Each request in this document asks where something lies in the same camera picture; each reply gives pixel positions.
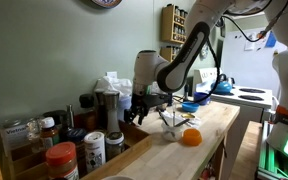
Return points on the white refrigerator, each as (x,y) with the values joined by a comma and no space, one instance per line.
(250,63)

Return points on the lower wooden spice rack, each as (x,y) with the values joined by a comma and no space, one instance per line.
(169,52)

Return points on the wooden tray box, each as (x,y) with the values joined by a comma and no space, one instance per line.
(24,164)

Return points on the orange plastic cup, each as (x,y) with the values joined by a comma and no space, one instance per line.
(192,137)

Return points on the white spice shaker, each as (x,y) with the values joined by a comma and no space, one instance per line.
(94,150)

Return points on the wooden spice rack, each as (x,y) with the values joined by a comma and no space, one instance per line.
(172,28)
(169,52)

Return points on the clear bowl with utensils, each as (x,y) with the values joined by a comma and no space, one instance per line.
(172,126)

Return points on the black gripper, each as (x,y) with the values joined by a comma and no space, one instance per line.
(141,105)

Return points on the white electric stove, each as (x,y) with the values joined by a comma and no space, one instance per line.
(254,106)

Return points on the blue tea kettle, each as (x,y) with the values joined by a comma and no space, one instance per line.
(223,86)

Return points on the dark glass spice jar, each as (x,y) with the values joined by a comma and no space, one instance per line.
(114,144)

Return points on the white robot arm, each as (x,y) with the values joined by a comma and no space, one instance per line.
(150,67)

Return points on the white tissue box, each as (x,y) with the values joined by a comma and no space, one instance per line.
(123,87)

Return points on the white box with text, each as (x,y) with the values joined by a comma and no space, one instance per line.
(13,137)

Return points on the upper wooden spice rack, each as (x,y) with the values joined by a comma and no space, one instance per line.
(172,28)

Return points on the steel pepper grinder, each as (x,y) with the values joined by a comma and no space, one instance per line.
(111,103)

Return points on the blue plastic bowl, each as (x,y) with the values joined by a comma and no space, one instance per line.
(190,106)

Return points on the orange lid spice jar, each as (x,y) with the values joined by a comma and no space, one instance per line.
(61,162)

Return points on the dark blue mug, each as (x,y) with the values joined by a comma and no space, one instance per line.
(201,98)

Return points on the dark sauce bottle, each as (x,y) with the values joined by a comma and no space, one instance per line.
(87,117)

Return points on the brown bottle white cap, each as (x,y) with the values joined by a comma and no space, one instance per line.
(49,133)

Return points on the decorative wall plate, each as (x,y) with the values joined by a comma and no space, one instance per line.
(107,3)

